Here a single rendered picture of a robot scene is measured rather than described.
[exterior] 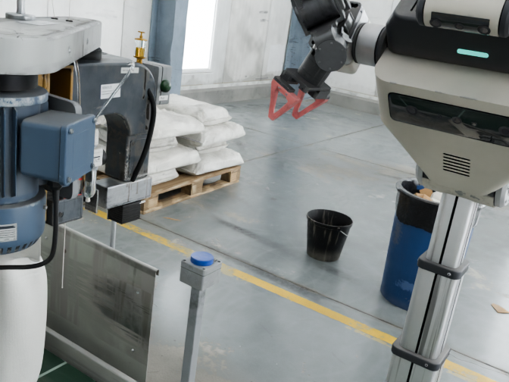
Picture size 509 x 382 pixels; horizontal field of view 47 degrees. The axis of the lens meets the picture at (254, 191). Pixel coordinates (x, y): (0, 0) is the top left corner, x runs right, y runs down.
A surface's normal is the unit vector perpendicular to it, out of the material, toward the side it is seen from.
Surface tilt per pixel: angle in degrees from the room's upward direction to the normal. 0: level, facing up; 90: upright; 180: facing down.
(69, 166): 90
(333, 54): 99
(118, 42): 90
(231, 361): 0
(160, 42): 90
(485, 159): 130
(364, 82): 90
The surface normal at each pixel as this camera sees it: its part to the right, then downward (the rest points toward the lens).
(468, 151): -0.51, 0.75
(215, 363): 0.14, -0.94
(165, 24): -0.55, 0.19
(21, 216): 0.80, 0.31
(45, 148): -0.17, 0.29
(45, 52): 0.92, 0.23
